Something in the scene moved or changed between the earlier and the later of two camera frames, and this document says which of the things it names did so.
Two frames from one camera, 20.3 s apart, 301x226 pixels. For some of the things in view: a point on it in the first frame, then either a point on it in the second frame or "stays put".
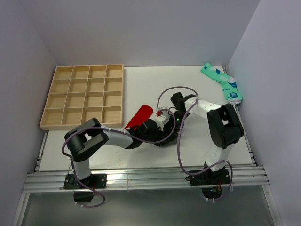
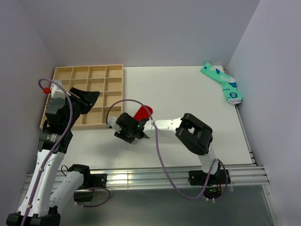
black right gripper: x=175 y=134 → x=121 y=135
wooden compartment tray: x=79 y=93 stays put
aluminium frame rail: x=52 y=181 stays put
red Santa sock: x=143 y=113 stays put
